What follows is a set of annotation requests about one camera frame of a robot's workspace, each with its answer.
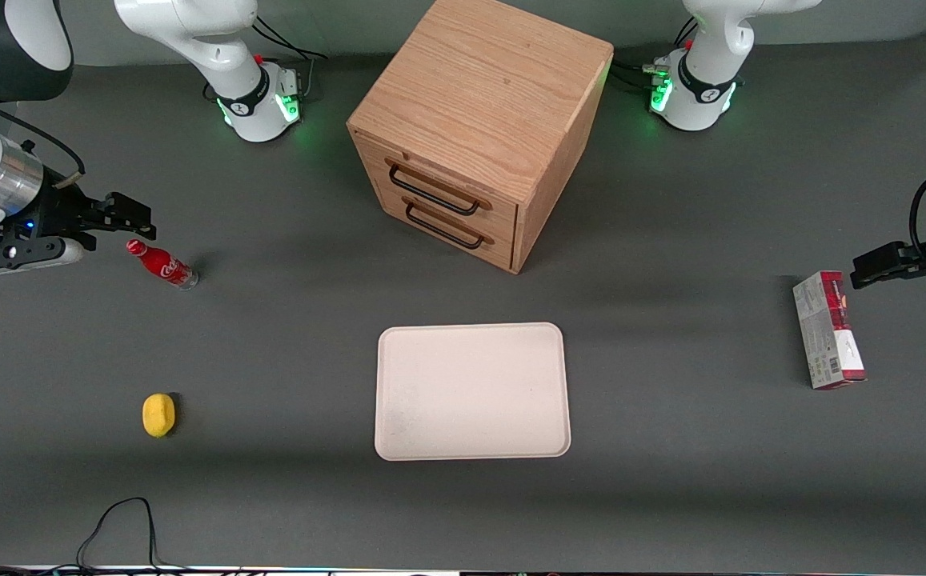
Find white rectangular tray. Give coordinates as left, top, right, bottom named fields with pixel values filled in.
left=374, top=322, right=573, bottom=462

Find yellow lemon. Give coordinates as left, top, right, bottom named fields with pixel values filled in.
left=142, top=392, right=178, bottom=439

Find wooden drawer cabinet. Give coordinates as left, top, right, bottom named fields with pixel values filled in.
left=346, top=0, right=615, bottom=275

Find red coke bottle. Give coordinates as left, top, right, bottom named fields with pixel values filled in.
left=126, top=238, right=200, bottom=291

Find black left base cables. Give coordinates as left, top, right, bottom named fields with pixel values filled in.
left=610, top=16, right=700, bottom=98

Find grey and red carton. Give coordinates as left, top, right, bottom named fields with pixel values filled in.
left=792, top=270, right=868, bottom=391

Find black base cables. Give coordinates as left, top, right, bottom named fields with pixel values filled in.
left=610, top=16, right=700, bottom=98
left=202, top=14, right=329, bottom=106

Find black right base cables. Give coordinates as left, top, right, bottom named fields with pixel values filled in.
left=202, top=14, right=329, bottom=106

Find black looped table cable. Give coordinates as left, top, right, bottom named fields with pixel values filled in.
left=75, top=497, right=191, bottom=574

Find black drawer handle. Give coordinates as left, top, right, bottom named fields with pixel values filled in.
left=405, top=198, right=495, bottom=250
left=387, top=158, right=494, bottom=217

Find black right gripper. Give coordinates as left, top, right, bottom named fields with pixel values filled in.
left=24, top=172, right=158, bottom=241

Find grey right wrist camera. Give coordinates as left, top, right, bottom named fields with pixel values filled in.
left=0, top=235, right=97, bottom=278

